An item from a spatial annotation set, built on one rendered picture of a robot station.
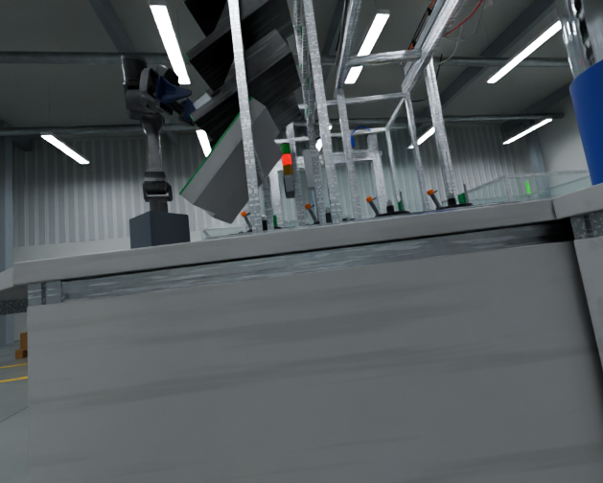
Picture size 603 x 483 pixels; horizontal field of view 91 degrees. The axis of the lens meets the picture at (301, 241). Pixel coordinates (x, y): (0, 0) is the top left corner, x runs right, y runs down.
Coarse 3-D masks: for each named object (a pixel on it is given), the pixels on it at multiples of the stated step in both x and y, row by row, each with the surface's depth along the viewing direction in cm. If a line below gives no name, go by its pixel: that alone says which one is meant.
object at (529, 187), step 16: (528, 176) 487; (544, 176) 492; (560, 176) 497; (576, 176) 503; (480, 192) 531; (496, 192) 499; (512, 192) 478; (528, 192) 483; (544, 192) 488; (560, 192) 493
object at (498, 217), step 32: (352, 224) 40; (384, 224) 40; (416, 224) 40; (448, 224) 40; (480, 224) 40; (512, 224) 40; (96, 256) 40; (128, 256) 40; (160, 256) 40; (192, 256) 40; (224, 256) 39; (256, 256) 40
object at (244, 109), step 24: (312, 0) 68; (240, 24) 68; (312, 24) 67; (240, 48) 66; (312, 48) 66; (240, 72) 66; (312, 72) 67; (240, 96) 65; (312, 144) 98; (264, 192) 96; (336, 192) 62; (336, 216) 62
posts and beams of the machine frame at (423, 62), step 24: (360, 0) 140; (456, 0) 142; (432, 48) 171; (408, 72) 204; (432, 72) 187; (336, 96) 208; (432, 96) 186; (432, 120) 188; (456, 192) 178; (360, 216) 195
